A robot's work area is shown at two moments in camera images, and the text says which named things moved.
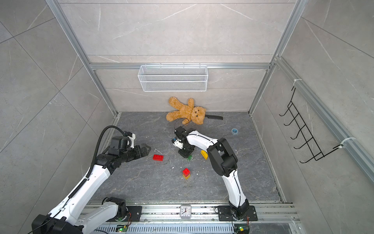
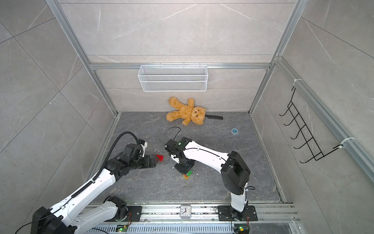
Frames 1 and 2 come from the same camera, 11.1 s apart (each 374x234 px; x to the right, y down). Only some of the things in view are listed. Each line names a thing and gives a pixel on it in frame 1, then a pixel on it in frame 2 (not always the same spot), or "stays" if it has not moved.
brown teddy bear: x=188 y=113 stays
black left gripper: x=140 y=154 -> x=148 y=164
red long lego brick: x=159 y=158 stays
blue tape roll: x=234 y=131 stays
